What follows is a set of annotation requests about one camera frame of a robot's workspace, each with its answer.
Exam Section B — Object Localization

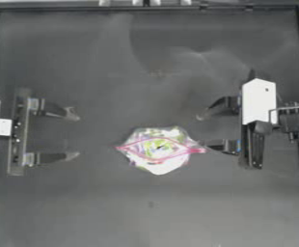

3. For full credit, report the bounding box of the clear bag with pink zip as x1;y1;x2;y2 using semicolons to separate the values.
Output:
115;125;209;177

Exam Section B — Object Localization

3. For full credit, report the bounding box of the black camera cable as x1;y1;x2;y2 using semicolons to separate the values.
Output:
269;100;299;126

